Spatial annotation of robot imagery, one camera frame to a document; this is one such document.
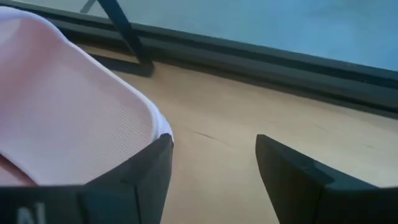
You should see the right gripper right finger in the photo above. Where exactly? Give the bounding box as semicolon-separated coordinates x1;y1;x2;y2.
255;134;398;224

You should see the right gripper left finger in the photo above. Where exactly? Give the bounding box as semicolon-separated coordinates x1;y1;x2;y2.
0;133;175;224

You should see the pink slide sandal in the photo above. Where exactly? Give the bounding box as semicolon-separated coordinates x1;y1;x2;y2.
0;6;174;187

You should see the black aluminium table frame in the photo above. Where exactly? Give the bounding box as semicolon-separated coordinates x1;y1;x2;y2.
0;0;398;121

